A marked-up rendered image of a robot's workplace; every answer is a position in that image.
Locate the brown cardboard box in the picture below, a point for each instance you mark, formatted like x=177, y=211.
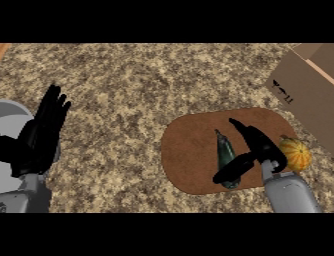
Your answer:
x=322, y=100

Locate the orange striped squash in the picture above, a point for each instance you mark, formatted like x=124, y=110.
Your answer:
x=295, y=154

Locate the brown wooden cutting board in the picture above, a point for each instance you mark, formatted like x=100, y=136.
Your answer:
x=201, y=156

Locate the dark green eggplant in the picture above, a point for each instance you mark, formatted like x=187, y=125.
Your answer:
x=224, y=151

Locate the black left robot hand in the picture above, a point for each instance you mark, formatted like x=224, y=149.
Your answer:
x=38, y=133

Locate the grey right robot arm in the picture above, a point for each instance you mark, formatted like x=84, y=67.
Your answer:
x=288, y=190

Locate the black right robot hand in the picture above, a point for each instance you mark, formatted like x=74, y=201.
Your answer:
x=260, y=143

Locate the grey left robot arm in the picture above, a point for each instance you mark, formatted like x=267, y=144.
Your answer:
x=19, y=195

